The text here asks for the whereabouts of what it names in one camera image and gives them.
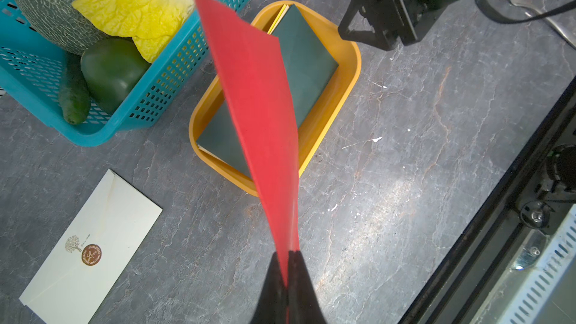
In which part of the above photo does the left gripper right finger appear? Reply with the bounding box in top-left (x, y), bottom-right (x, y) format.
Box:
top-left (286, 251), bottom-right (327, 324)

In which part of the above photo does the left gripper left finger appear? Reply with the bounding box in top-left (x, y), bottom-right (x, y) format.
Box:
top-left (250, 253), bottom-right (287, 324)

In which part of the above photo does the yellow storage box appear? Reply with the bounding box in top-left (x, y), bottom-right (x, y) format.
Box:
top-left (188, 0), bottom-right (362, 197)

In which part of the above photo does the dark green envelope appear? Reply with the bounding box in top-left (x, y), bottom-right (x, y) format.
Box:
top-left (196, 4), bottom-right (338, 177)

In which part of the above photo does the yellow envelope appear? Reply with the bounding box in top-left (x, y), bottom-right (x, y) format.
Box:
top-left (267, 4), bottom-right (290, 35)

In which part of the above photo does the red envelope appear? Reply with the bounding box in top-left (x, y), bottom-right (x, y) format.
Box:
top-left (195, 0), bottom-right (299, 283)

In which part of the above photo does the white envelope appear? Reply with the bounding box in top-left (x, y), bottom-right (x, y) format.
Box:
top-left (19, 170), bottom-right (162, 323)

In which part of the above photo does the silver fork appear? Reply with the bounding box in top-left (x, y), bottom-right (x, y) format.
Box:
top-left (509, 0), bottom-right (575, 49)

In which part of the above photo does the yellow white cabbage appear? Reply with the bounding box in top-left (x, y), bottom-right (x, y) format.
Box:
top-left (72, 0), bottom-right (196, 63)

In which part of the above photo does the green pepper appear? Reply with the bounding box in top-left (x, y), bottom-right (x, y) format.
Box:
top-left (80, 37), bottom-right (151, 115)

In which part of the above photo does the green cucumber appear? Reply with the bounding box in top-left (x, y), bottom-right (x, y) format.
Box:
top-left (58, 52), bottom-right (92, 125)

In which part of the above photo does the left green melon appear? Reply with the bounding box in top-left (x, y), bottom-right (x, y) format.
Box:
top-left (15, 0), bottom-right (109, 56)

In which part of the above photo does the teal plastic basket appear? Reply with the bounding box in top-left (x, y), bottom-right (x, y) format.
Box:
top-left (0, 0), bottom-right (256, 148)

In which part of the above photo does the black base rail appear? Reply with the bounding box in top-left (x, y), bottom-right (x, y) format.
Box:
top-left (401, 84), bottom-right (575, 323)

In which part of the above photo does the white slotted cable duct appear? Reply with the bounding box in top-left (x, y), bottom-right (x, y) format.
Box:
top-left (498, 207), bottom-right (575, 323)

